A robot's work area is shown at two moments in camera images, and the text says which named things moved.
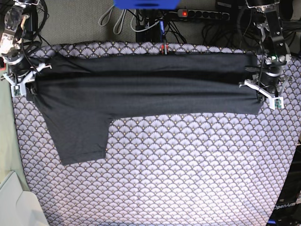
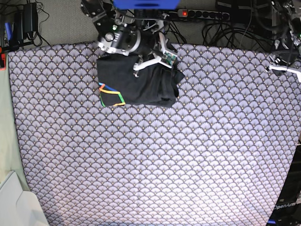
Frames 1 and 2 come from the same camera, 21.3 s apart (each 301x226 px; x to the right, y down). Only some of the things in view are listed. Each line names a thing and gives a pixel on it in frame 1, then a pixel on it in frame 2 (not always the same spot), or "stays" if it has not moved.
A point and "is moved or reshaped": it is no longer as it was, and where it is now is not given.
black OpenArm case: x=288 y=211 stays
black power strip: x=188 y=13 stays
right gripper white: x=276 y=101 → x=297 y=72
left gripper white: x=27 y=85 → x=166 y=57
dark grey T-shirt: x=78 y=95 is moved or reshaped
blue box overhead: x=146 y=4 stays
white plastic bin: x=19 y=207 stays
